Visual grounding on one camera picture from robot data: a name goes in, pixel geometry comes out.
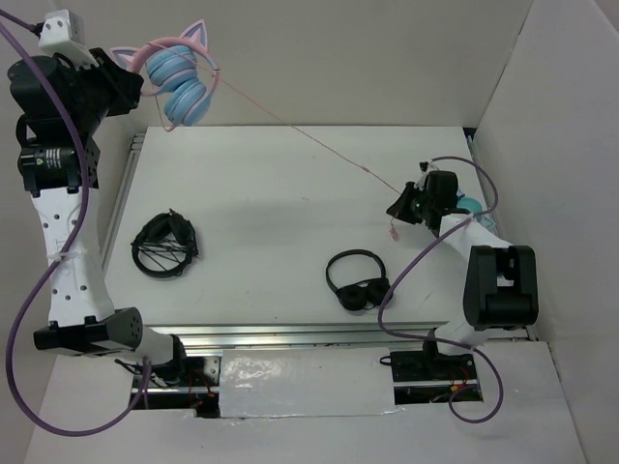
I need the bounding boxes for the pink blue cat-ear headphones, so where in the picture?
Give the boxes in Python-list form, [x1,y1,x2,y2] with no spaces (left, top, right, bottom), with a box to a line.
[110,19,221,131]

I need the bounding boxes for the white foil-taped panel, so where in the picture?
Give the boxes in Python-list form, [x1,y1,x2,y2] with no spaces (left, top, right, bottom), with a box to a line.
[219,348,396,419]

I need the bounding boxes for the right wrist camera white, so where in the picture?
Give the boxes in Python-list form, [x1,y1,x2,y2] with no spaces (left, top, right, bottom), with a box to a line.
[416,160,438,190]

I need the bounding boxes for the left aluminium side rail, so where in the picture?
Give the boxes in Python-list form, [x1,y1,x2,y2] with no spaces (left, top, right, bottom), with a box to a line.
[102,131,146,273]

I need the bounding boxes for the black on-ear headphones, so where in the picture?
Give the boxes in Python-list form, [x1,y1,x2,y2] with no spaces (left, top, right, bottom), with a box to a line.
[325,248,391,312]

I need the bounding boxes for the aluminium front rail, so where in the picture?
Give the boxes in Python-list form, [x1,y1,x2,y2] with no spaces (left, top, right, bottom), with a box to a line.
[144,322,436,352]

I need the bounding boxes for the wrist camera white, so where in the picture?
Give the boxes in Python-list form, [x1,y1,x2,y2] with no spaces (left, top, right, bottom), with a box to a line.
[416,160,438,190]
[39,10,99,68]

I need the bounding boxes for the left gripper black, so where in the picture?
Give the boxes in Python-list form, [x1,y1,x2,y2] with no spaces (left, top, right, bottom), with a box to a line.
[59,47,145,135]

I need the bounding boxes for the teal cat-ear headphones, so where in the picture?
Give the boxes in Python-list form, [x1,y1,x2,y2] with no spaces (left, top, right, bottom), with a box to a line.
[457,189,497,232]

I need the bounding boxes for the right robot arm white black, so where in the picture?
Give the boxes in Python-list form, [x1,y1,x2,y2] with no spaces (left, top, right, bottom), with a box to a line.
[387,170,539,379]

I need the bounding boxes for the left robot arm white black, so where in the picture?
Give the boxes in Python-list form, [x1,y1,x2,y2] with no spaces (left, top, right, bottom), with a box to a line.
[8,48,191,386]

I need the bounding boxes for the purple cable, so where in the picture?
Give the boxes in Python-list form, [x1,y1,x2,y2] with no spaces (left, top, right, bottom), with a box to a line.
[376,155,504,424]
[0,9,154,435]

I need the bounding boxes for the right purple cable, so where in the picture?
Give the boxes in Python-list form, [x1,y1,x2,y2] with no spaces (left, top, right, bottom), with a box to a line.
[376,155,504,424]

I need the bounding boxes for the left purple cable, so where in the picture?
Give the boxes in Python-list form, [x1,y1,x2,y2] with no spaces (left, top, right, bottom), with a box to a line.
[0,9,154,435]

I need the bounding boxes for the black headphones tangled cable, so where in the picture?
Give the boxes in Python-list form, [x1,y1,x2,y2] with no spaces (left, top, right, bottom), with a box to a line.
[130,208,200,279]

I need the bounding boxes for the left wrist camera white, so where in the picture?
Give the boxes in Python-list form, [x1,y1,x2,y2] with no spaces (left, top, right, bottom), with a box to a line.
[39,10,99,68]

